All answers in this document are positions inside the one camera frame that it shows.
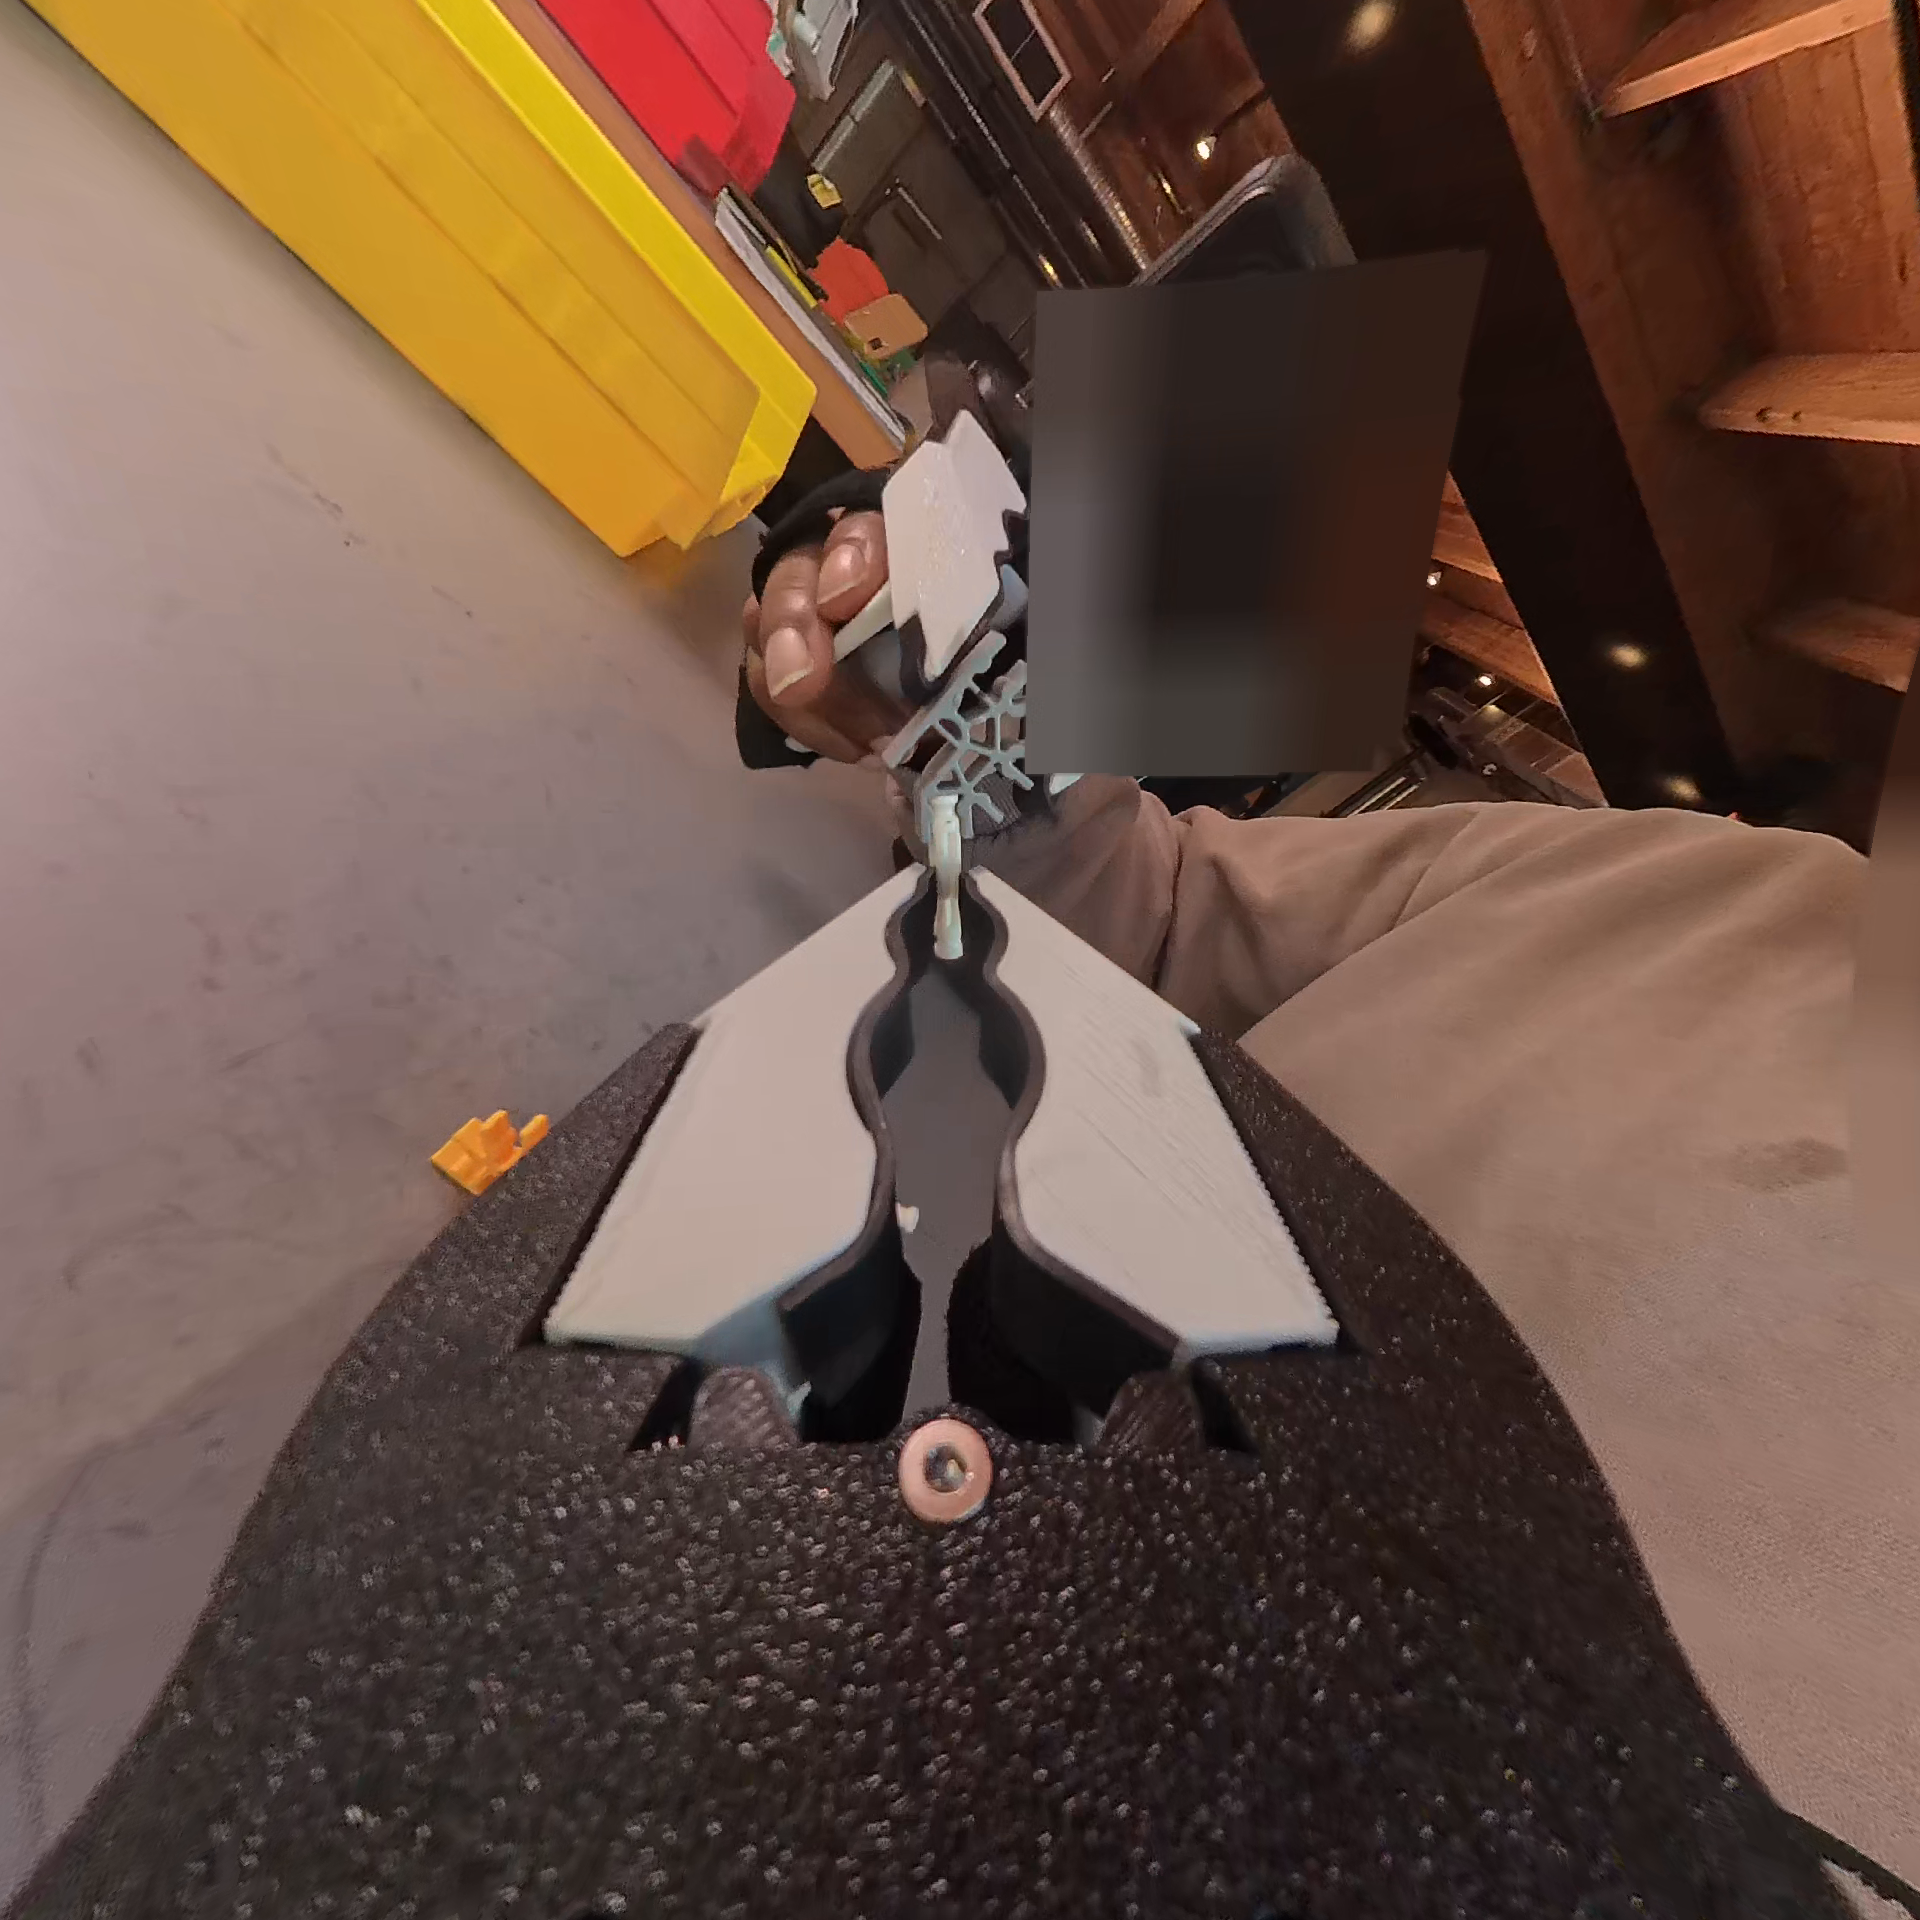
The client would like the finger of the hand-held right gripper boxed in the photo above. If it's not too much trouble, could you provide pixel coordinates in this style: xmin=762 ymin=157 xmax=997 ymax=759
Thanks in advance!
xmin=883 ymin=412 xmax=1032 ymax=682

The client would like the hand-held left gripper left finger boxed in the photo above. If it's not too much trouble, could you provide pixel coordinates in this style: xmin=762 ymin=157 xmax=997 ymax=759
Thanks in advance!
xmin=545 ymin=871 xmax=939 ymax=1433

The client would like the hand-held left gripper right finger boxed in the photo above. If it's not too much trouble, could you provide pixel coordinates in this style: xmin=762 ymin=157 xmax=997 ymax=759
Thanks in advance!
xmin=960 ymin=874 xmax=1341 ymax=1433

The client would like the grey toy connector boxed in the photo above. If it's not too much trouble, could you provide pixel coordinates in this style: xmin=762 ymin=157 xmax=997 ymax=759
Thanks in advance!
xmin=885 ymin=661 xmax=1041 ymax=836

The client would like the yellow toy connector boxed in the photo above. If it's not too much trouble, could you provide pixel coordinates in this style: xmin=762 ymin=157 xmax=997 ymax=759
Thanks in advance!
xmin=433 ymin=1112 xmax=551 ymax=1197

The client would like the person's right forearm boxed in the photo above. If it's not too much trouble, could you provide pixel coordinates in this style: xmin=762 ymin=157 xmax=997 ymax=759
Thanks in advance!
xmin=1036 ymin=779 xmax=1871 ymax=1037

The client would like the person's right hand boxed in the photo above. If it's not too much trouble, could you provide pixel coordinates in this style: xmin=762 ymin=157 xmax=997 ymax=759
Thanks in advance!
xmin=743 ymin=509 xmax=906 ymax=769

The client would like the person's beige sweater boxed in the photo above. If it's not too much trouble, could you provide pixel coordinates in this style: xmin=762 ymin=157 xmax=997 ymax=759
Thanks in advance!
xmin=960 ymin=809 xmax=1920 ymax=1907

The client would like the yellow plastic bin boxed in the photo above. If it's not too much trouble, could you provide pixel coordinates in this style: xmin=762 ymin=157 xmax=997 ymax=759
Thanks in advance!
xmin=31 ymin=0 xmax=819 ymax=560

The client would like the red plastic bin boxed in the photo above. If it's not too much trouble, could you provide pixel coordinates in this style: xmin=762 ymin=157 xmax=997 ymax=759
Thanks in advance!
xmin=537 ymin=0 xmax=801 ymax=196

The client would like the wooden shelf board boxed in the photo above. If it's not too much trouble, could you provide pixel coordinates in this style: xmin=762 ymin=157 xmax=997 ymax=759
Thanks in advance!
xmin=1697 ymin=352 xmax=1920 ymax=449
xmin=1746 ymin=600 xmax=1920 ymax=693
xmin=1599 ymin=0 xmax=1893 ymax=122

